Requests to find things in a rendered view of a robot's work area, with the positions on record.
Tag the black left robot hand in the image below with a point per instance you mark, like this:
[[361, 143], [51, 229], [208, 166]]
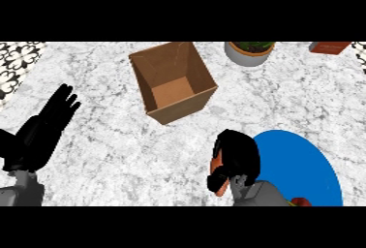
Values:
[[41, 129]]

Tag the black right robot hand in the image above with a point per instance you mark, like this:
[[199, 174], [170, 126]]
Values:
[[237, 154]]

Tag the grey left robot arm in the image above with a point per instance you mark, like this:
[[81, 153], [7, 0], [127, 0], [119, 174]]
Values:
[[19, 190]]

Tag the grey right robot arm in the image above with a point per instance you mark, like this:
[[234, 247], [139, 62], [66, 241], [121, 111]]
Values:
[[257, 194]]

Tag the blue round plate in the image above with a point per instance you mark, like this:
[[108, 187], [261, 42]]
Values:
[[304, 168]]

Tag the brown cardboard box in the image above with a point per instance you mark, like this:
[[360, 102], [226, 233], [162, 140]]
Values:
[[173, 84]]

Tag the red-brown box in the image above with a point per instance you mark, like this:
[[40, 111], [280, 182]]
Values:
[[329, 47]]

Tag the small red object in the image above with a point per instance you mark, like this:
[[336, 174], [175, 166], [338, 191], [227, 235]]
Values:
[[301, 202]]

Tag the grey potted plant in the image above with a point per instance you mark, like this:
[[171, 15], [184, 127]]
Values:
[[249, 52]]

